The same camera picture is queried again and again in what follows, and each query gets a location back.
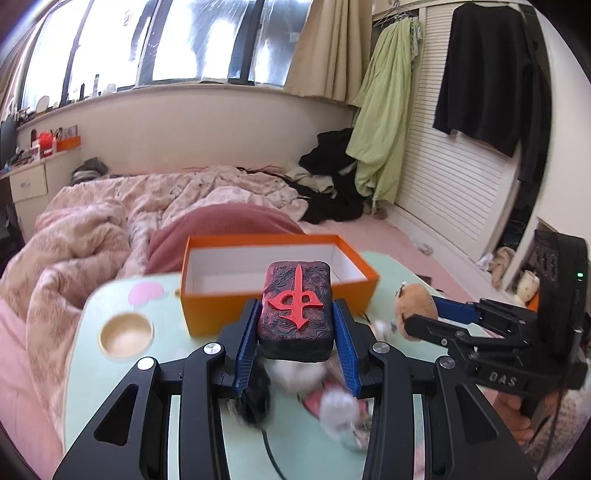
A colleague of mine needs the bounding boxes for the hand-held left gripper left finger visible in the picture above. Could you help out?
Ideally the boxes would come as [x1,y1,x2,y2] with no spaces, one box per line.
[53,298,264,480]

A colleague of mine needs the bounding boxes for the light green hanging garment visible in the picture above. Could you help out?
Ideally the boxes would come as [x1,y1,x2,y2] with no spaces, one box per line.
[345,16,423,204]

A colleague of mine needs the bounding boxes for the pink floral quilt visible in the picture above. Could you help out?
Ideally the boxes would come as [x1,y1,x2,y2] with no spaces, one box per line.
[0,164,308,333]

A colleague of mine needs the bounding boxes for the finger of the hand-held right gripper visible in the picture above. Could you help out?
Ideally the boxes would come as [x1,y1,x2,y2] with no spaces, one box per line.
[431,295,537,340]
[404,314,490,370]

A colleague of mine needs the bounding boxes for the black lace-trimmed scrunchie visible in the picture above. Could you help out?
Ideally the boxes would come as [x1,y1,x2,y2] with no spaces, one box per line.
[226,360,274,428]

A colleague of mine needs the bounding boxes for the beige crumpled garment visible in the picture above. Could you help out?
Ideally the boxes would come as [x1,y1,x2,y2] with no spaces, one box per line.
[286,166,335,195]

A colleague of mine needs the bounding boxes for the black monitor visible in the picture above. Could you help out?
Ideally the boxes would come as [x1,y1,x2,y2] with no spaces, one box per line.
[0,117,19,171]

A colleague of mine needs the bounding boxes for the grey crumpled clothing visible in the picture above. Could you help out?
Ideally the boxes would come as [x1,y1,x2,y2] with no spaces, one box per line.
[71,157,108,181]

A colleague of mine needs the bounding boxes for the white louvred wardrobe door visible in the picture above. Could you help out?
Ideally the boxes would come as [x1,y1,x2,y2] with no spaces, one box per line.
[392,4,541,259]

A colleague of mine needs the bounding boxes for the orange cardboard box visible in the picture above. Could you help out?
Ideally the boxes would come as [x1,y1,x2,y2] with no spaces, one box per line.
[179,234,380,337]

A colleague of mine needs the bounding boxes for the red and black mahjong block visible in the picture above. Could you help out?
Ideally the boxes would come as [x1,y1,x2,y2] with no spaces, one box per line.
[257,261,336,364]

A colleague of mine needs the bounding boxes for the white drawer cabinet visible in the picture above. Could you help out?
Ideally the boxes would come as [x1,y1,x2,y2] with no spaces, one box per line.
[8,147,83,232]

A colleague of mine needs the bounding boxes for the brown fluffy pom-pom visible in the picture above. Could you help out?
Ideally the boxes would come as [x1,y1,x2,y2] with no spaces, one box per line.
[393,282,439,341]

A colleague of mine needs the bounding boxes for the beige cloth heap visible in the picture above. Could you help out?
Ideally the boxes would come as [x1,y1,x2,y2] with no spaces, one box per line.
[489,246,515,287]

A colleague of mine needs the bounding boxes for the black clothes pile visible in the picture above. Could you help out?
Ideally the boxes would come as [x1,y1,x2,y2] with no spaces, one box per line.
[298,128,370,224]

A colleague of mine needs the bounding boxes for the pink bedsheet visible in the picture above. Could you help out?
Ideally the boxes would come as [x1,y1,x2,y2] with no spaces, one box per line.
[0,203,467,462]

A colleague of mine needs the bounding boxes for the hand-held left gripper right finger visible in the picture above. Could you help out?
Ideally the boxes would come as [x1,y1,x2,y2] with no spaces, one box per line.
[331,298,539,480]

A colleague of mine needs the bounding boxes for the green cartoon-print desktop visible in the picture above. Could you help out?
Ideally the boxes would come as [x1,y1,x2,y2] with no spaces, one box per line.
[62,251,522,480]

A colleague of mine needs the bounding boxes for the white fluffy scrunchie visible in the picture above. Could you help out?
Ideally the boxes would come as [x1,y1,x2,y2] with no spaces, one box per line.
[270,357,365,450]

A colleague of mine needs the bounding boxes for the window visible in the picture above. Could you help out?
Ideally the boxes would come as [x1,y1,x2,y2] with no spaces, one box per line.
[18,0,305,112]

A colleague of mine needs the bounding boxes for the beige curtain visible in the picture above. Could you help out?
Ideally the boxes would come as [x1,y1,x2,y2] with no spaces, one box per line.
[283,0,372,106]

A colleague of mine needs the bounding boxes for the black hanging sweater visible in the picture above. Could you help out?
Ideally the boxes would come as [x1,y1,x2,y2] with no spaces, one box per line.
[433,2,552,183]

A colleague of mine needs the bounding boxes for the person's right hand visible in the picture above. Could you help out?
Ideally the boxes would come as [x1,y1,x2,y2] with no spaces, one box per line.
[493,392,536,448]

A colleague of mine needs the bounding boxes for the pink floral pyjama trousers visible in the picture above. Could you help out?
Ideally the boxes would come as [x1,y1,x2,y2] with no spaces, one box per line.
[545,392,591,480]

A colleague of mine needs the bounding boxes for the black cable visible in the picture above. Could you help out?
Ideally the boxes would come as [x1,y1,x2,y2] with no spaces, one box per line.
[526,323,583,462]

